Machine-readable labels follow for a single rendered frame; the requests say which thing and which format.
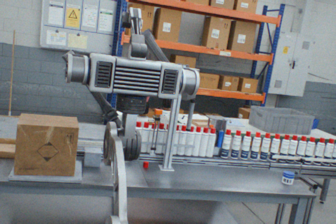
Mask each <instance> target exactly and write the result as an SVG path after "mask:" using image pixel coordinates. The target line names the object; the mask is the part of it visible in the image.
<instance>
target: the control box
mask: <svg viewBox="0 0 336 224"><path fill-rule="evenodd" d="M190 69H194V70H197V71H198V73H200V70H199V69H196V68H190ZM195 98H196V95H194V96H191V95H188V94H186V93H182V94H181V100H185V101H187V100H191V99H195Z"/></svg>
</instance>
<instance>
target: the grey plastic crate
mask: <svg viewBox="0 0 336 224"><path fill-rule="evenodd" d="M250 109H251V112H250V117H249V122H248V123H249V125H251V126H253V127H255V128H257V129H259V130H262V131H264V132H266V133H276V134H296V135H310V134H311V129H312V125H313V120H314V119H315V116H312V115H309V114H306V113H302V112H299V111H296V110H293V109H291V108H278V107H265V106H253V105H252V106H251V108H250Z"/></svg>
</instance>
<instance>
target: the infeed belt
mask: <svg viewBox="0 0 336 224"><path fill-rule="evenodd" d="M85 147H88V148H101V150H102V152H103V150H104V148H103V147H92V146H77V150H82V151H84V150H85ZM140 154H144V155H149V154H150V153H147V152H146V153H142V152H140ZM155 155H159V156H164V154H163V153H161V154H157V153H155ZM172 156H175V157H183V158H198V159H214V160H229V161H245V162H261V163H269V162H268V161H261V160H260V159H259V158H257V160H256V161H254V160H250V158H249V157H248V158H247V160H242V159H240V157H238V158H237V159H231V158H230V156H228V158H227V159H224V158H221V157H220V156H218V155H212V158H209V157H199V156H198V157H195V156H192V155H191V156H186V155H178V154H176V155H172Z"/></svg>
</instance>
